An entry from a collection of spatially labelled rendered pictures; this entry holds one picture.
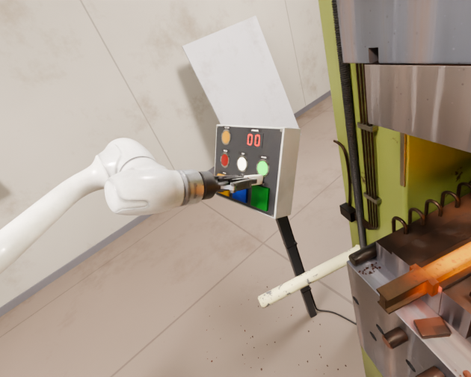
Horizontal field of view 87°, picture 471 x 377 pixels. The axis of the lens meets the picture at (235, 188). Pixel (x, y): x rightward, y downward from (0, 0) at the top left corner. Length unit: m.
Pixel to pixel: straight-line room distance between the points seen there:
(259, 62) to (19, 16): 2.26
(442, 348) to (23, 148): 2.93
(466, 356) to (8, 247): 0.82
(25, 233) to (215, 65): 2.67
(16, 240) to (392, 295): 0.69
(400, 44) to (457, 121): 0.11
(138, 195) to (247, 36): 2.98
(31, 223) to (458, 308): 0.79
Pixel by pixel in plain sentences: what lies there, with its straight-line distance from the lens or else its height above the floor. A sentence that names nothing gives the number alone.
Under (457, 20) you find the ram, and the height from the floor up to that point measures 1.41.
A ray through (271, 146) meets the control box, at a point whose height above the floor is 1.15.
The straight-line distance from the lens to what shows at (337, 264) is 1.05.
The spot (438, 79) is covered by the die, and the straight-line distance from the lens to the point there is 0.38.
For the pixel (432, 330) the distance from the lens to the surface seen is 0.62.
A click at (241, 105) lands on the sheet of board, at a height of 0.72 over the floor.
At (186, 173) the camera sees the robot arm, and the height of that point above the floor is 1.23.
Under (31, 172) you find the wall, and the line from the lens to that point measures 2.96.
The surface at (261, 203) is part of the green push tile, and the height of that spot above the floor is 1.00.
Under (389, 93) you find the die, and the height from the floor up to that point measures 1.33.
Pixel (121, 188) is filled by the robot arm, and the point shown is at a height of 1.29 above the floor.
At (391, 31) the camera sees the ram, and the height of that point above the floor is 1.40.
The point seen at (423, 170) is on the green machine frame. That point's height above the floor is 1.05.
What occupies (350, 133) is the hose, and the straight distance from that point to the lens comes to 0.76.
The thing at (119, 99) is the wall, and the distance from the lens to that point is 2.93.
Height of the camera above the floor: 1.47
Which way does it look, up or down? 31 degrees down
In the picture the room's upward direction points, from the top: 23 degrees counter-clockwise
